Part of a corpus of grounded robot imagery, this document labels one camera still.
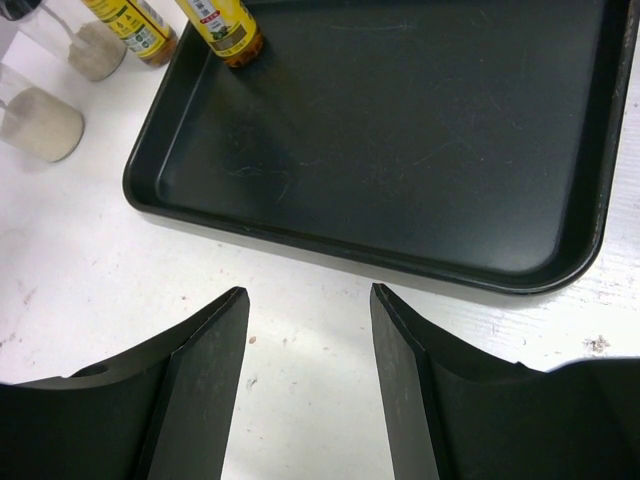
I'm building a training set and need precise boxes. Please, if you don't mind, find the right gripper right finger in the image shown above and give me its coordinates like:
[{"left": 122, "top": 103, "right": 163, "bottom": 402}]
[{"left": 370, "top": 284, "right": 639, "bottom": 479}]

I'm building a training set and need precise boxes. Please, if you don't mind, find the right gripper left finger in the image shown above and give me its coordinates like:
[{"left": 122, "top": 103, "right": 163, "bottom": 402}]
[{"left": 1, "top": 287, "right": 249, "bottom": 479}]

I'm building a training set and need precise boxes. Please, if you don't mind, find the clear shaker bottle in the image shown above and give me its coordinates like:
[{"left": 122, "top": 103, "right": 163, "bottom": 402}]
[
  {"left": 1, "top": 0, "right": 127, "bottom": 82},
  {"left": 1, "top": 63, "right": 85, "bottom": 163}
]

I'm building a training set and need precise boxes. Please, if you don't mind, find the yellow label oil bottle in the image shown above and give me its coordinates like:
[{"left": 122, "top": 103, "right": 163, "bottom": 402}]
[
  {"left": 82, "top": 0, "right": 177, "bottom": 67},
  {"left": 177, "top": 0, "right": 264, "bottom": 68}
]

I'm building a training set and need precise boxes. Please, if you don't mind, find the black rectangular plastic tray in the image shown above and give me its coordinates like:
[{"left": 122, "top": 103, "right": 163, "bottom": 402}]
[{"left": 123, "top": 1, "right": 639, "bottom": 295}]

